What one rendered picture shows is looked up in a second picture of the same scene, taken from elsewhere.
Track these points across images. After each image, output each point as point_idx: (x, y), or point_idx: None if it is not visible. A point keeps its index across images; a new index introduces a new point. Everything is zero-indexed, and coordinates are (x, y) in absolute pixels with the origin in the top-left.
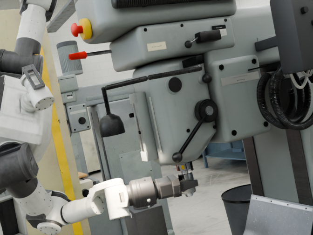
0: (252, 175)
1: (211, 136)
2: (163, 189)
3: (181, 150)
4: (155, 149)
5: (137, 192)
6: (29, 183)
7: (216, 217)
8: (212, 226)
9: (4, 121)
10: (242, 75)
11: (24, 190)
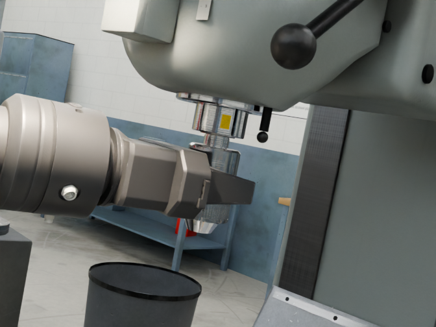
0: (297, 239)
1: (364, 53)
2: (143, 169)
3: (316, 27)
4: (174, 5)
5: (36, 143)
6: None
7: (44, 306)
8: (32, 320)
9: None
10: None
11: None
